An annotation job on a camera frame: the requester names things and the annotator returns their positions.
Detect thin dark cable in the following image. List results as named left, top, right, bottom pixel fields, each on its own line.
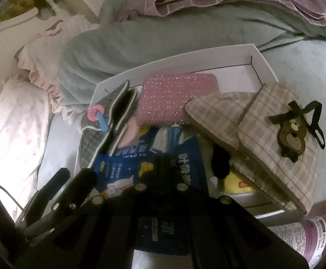
left=0, top=183, right=23, bottom=212

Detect pink ruffled pillow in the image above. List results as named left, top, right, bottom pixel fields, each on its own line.
left=14, top=15, right=99, bottom=119

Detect white wooden frame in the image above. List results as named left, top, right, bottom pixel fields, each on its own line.
left=61, top=0, right=101, bottom=24

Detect grey plaid pouch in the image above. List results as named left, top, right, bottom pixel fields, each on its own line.
left=78, top=79, right=139, bottom=172

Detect pink glitter sponge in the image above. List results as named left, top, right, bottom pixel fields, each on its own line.
left=136, top=72, right=220, bottom=127

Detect dark blue packet white label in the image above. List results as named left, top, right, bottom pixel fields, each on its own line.
left=135, top=136, right=210, bottom=257

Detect plaid bag with bear patch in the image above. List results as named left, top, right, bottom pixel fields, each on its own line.
left=185, top=82, right=326, bottom=217

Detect white headboard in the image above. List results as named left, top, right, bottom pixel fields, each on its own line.
left=0, top=7, right=40, bottom=44

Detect white cardboard box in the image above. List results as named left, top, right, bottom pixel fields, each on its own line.
left=75, top=43, right=307, bottom=228

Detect purple pump bottle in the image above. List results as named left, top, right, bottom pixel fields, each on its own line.
left=269, top=210, right=326, bottom=264

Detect green blanket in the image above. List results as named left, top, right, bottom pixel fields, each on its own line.
left=57, top=0, right=326, bottom=107

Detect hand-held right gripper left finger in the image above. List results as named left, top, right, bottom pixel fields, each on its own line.
left=14, top=155, right=163, bottom=269

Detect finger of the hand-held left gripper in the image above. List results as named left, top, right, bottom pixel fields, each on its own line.
left=24, top=169, right=98, bottom=237
left=22, top=167, right=71, bottom=229

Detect yellow tissue packet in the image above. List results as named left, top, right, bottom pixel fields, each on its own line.
left=224, top=170, right=262, bottom=196

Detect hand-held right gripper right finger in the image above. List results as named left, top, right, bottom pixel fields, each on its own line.
left=161, top=155, right=311, bottom=269

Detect white floral pillow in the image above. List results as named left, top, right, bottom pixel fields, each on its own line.
left=0, top=76, right=53, bottom=202

